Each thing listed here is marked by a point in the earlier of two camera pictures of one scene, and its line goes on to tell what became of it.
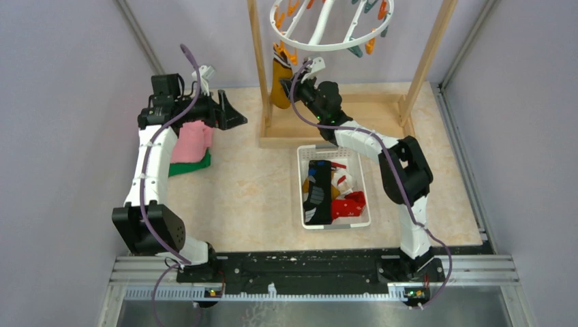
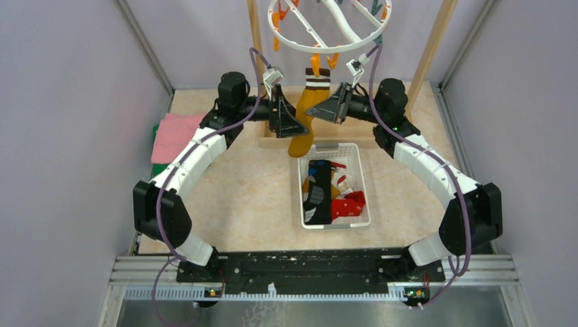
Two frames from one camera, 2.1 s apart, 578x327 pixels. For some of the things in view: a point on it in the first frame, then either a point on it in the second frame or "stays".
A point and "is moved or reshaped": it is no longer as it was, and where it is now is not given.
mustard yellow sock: x=335 y=191 stays
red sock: x=350 y=206 stays
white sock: x=343 y=181 stays
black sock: x=317 y=208 stays
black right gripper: x=298 y=85 to x=332 y=108
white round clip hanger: x=329 y=25 is moved or reshaped
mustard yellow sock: x=281 y=70 is moved or reshaped
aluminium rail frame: x=457 y=278 stays
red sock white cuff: x=334 y=165 stays
